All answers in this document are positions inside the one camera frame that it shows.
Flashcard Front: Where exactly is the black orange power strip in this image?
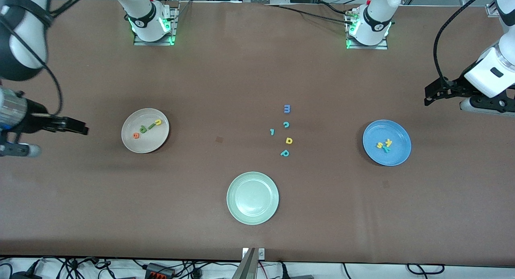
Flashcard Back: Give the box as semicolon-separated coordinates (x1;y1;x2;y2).
146;263;176;279

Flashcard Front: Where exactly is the beige round plate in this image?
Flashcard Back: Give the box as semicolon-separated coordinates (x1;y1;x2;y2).
121;108;170;154

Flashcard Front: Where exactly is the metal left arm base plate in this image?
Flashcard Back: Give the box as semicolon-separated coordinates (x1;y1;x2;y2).
346;9;389;50

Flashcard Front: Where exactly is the blue round plate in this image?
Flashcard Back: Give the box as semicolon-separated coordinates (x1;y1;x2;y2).
363;119;412;167

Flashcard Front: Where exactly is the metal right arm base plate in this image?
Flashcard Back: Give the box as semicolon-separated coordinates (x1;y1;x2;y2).
134;3;178;46

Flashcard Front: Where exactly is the black cable on table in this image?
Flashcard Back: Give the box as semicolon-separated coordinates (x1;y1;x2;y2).
264;3;354;25

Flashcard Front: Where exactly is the pale green round plate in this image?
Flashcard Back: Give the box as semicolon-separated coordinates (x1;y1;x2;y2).
227;172;280;225

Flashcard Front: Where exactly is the black looped floor cable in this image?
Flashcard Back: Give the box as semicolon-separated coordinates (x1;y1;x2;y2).
406;264;445;275

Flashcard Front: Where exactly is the aluminium camera post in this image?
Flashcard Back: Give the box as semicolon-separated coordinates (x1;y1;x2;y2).
233;248;258;279

